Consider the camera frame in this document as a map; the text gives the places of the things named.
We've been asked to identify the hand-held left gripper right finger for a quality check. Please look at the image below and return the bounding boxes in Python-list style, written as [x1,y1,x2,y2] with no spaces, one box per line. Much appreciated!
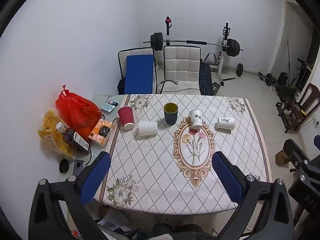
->
[212,151,295,240]

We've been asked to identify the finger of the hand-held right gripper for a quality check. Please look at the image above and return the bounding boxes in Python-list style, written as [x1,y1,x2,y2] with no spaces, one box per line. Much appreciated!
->
[283,139,320,180]

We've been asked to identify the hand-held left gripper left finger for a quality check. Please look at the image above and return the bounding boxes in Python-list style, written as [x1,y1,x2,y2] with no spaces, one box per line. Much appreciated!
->
[29,151,112,240]

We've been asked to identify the red ribbed paper cup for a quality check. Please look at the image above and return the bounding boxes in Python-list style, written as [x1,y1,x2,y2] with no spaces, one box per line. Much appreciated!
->
[118,106,136,130]

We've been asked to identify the plain white paper cup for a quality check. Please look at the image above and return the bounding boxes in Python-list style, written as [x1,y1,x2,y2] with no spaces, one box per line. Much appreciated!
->
[138,121,158,137]

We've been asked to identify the dark cup with yellow inside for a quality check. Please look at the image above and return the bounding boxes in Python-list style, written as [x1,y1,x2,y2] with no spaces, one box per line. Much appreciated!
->
[163,102,179,125]

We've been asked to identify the brown cardboard box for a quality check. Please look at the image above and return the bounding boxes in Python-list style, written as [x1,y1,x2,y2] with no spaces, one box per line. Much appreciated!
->
[275,150,291,167]

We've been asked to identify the black phone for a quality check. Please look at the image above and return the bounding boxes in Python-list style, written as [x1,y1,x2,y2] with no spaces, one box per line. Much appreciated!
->
[72,159,86,177]

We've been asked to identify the black round lid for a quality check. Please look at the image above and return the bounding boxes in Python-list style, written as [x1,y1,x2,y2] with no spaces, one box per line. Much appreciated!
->
[59,159,70,174]

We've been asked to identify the brown liquid bottle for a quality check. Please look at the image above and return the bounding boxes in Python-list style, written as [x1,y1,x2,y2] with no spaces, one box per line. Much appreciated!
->
[55,122,91,156]

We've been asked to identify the orange tissue box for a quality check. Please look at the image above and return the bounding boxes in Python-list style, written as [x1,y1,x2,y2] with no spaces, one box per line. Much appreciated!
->
[88,119,114,146]

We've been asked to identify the crumpled papers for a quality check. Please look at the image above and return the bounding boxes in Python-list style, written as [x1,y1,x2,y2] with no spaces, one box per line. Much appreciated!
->
[96,209,133,240]

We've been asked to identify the dark wooden chair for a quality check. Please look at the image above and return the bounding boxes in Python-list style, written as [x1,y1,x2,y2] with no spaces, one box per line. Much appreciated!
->
[276,83,320,133]

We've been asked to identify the white mug with black print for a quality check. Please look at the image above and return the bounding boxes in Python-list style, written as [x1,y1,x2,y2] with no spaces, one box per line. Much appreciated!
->
[215,117,235,130]

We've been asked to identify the floral diamond-pattern tablecloth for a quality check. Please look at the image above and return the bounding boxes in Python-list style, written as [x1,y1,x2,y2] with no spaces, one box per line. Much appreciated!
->
[100,94,273,215]

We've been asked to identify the yellow chips bag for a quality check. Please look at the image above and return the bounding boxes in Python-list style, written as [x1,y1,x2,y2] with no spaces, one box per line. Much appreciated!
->
[37,109,76,159]

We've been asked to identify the white mug with plant print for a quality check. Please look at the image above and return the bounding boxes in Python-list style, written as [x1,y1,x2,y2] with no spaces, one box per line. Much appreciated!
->
[189,109,203,129]

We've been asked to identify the light blue booklet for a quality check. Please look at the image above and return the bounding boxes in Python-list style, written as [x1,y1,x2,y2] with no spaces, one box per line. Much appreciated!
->
[100,99,118,113]

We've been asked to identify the red plastic bag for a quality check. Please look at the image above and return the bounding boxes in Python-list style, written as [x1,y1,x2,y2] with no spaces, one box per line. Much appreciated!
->
[55,85,102,140]

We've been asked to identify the black round canister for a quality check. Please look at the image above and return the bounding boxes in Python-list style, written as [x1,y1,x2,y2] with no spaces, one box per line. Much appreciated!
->
[277,72,289,85]

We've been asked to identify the black dumbbell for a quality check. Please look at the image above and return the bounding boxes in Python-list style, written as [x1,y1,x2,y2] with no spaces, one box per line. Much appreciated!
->
[258,72,277,86]

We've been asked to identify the chrome dumbbell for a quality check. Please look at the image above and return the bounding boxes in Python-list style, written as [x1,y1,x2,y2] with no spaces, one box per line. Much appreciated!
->
[212,81,225,94]

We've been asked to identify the black bench pad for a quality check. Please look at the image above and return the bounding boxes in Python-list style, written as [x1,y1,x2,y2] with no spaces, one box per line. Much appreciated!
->
[199,62,214,96]

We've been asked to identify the short barbell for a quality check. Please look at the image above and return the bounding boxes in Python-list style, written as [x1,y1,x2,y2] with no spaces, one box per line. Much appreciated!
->
[236,63,266,78]

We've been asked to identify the blue foam pad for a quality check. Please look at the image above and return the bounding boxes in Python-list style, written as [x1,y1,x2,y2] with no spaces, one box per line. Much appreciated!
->
[124,54,154,95]

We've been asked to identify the white padded chair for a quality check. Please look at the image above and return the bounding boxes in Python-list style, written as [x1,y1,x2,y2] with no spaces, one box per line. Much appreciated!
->
[160,45,202,95]
[118,47,157,95]

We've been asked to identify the white weight bench rack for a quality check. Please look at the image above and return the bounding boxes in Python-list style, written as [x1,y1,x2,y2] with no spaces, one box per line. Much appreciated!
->
[164,16,237,82]

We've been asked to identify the long barbell with black plates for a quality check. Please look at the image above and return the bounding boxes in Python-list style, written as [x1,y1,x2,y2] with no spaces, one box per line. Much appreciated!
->
[143,32,244,57]

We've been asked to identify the black cable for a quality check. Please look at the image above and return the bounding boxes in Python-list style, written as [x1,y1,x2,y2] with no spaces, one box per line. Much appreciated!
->
[157,80,200,94]

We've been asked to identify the white door frame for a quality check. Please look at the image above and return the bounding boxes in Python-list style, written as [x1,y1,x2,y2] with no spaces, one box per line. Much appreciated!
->
[269,0,320,77]

